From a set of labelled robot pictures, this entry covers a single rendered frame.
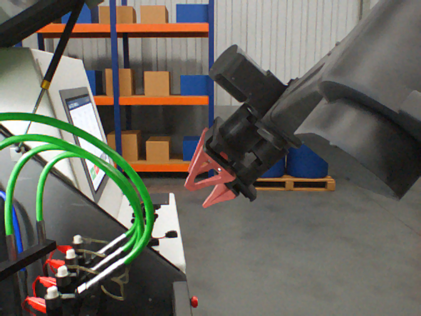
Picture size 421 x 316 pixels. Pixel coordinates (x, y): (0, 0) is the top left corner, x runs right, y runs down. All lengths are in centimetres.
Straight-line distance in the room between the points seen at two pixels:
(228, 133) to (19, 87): 62
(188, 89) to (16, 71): 498
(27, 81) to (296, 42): 647
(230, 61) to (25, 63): 63
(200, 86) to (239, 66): 543
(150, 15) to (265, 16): 214
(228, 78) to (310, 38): 684
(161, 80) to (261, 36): 211
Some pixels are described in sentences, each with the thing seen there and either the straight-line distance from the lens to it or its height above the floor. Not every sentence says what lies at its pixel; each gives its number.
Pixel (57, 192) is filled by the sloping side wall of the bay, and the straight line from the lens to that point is 105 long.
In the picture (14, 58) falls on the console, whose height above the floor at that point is 152.
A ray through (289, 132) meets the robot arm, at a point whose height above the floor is 141.
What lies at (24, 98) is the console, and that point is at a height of 143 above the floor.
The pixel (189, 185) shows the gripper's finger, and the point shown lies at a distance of 63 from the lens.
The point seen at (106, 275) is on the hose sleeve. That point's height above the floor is 114.
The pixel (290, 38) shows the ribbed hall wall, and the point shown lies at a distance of 732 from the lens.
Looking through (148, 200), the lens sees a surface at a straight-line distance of 69.
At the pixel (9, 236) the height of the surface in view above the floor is 116.
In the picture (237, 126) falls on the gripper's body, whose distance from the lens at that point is 59.
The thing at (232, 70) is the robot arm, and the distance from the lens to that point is 53.
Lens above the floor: 148
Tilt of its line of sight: 12 degrees down
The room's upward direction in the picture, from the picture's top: straight up
